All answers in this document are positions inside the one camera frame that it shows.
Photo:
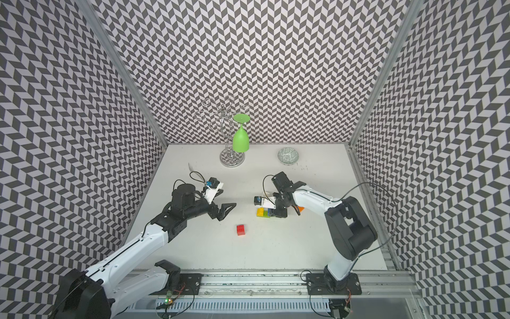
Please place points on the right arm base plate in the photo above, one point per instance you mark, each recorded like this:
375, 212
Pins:
334, 285

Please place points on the chrome glass holder stand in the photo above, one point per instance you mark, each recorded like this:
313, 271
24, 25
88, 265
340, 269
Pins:
231, 116

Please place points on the green plastic wine glass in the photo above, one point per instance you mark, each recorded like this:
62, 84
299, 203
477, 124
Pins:
240, 141

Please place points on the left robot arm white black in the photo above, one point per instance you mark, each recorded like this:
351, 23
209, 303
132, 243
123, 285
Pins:
103, 290

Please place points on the aluminium front rail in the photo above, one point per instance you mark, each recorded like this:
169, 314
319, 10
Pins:
298, 284

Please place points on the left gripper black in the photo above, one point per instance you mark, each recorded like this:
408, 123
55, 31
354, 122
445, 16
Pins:
222, 214

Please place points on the red lego brick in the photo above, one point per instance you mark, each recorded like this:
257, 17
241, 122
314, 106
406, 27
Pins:
240, 230

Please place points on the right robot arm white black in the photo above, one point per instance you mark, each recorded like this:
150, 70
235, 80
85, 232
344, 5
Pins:
351, 230

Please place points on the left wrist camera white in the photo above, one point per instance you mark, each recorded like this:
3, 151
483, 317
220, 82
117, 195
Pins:
212, 188

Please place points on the patterned ceramic bowl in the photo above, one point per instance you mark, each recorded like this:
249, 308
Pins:
288, 156

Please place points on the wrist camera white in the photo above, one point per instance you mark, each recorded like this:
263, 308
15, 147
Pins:
261, 201
212, 188

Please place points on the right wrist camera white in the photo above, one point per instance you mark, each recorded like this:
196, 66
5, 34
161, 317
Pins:
261, 201

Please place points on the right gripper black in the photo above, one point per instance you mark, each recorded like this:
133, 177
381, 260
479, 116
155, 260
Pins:
283, 214

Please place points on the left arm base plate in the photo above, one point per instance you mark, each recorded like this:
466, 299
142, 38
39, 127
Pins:
183, 284

